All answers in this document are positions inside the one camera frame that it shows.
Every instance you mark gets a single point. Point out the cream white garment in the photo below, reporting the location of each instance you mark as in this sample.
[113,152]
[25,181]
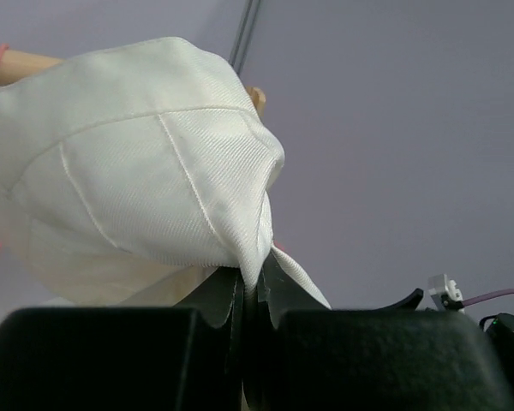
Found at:
[122,167]

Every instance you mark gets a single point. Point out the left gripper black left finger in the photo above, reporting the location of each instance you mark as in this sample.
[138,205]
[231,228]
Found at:
[185,357]

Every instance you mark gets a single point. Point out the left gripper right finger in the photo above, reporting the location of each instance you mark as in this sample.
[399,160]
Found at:
[307,357]

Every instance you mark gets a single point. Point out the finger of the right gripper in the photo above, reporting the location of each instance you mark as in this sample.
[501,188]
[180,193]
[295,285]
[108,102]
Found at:
[410,302]

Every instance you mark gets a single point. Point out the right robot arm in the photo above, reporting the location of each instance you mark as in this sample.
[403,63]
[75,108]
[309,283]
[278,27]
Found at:
[499,327]

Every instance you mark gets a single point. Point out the wooden clothes rack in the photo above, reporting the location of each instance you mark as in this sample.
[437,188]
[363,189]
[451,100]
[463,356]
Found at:
[17,68]

